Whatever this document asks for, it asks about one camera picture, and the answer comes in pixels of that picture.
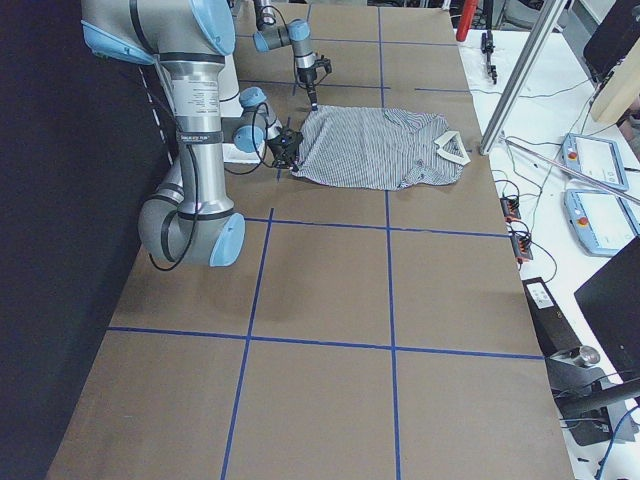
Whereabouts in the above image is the metal telescopic rod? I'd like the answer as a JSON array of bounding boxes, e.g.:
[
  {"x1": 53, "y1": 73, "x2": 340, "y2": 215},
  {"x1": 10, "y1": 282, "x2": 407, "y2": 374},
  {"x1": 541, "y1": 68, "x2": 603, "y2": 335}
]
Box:
[{"x1": 504, "y1": 137, "x2": 640, "y2": 206}]

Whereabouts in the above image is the blue tape crossing line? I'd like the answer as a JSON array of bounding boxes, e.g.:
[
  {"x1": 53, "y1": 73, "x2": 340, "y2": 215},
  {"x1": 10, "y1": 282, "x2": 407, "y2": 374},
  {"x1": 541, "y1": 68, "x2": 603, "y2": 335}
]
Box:
[{"x1": 107, "y1": 326, "x2": 544, "y2": 361}]

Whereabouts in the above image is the aluminium frame post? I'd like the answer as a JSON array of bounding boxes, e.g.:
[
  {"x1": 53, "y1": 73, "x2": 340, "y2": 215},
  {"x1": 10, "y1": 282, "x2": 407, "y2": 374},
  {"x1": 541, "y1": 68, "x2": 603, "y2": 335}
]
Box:
[{"x1": 479, "y1": 0, "x2": 567, "y2": 155}]

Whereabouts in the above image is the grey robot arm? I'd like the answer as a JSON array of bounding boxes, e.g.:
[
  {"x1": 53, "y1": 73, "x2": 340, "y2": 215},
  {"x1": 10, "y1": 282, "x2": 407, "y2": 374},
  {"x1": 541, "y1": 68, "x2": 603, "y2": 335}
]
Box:
[
  {"x1": 253, "y1": 1, "x2": 332, "y2": 111},
  {"x1": 81, "y1": 1, "x2": 303, "y2": 271}
]

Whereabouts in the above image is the blue teach pendant tablet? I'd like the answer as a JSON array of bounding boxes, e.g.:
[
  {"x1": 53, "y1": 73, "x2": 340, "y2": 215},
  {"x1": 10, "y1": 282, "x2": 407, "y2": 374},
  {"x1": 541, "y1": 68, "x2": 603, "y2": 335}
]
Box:
[{"x1": 561, "y1": 133, "x2": 629, "y2": 191}]

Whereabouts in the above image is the black hub with orange plugs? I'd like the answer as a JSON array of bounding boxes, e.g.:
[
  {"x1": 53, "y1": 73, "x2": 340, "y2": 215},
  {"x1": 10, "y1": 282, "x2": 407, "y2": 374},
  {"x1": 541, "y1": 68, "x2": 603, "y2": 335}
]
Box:
[{"x1": 500, "y1": 196, "x2": 521, "y2": 223}]

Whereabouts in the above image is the navy white striped polo shirt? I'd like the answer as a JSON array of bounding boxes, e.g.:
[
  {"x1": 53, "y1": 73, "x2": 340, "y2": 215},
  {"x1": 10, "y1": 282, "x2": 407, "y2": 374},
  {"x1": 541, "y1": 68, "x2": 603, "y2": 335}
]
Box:
[{"x1": 293, "y1": 105, "x2": 470, "y2": 191}]

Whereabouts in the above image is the blue tape grid line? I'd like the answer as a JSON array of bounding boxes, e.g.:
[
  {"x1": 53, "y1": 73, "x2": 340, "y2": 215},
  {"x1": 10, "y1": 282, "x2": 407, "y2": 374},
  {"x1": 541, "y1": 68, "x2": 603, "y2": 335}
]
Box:
[{"x1": 376, "y1": 7, "x2": 402, "y2": 480}]

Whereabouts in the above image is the black tripod stick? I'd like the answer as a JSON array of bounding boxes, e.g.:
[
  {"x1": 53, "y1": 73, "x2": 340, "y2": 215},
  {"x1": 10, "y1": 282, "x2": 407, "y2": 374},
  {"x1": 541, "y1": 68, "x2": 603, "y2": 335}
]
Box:
[{"x1": 481, "y1": 0, "x2": 498, "y2": 85}]

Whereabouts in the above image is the black monitor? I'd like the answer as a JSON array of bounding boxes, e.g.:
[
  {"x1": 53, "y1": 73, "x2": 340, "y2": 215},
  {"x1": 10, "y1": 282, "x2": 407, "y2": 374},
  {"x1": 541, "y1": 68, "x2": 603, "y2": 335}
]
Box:
[{"x1": 574, "y1": 237, "x2": 639, "y2": 372}]

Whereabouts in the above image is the red cylinder object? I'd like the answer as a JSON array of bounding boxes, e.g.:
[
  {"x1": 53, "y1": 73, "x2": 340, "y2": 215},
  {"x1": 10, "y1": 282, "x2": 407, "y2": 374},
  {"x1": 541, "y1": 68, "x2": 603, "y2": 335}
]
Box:
[{"x1": 456, "y1": 0, "x2": 479, "y2": 42}]

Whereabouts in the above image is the black box with white label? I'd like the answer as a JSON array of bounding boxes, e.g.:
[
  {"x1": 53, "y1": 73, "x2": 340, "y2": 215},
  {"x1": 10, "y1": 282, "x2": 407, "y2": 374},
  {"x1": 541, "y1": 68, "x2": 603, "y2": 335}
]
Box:
[{"x1": 522, "y1": 277, "x2": 582, "y2": 357}]

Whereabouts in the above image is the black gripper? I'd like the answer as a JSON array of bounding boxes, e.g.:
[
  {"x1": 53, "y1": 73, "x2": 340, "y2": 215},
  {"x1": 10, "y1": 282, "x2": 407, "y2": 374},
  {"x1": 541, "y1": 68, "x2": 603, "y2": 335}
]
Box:
[
  {"x1": 294, "y1": 53, "x2": 332, "y2": 111},
  {"x1": 267, "y1": 127, "x2": 304, "y2": 167}
]

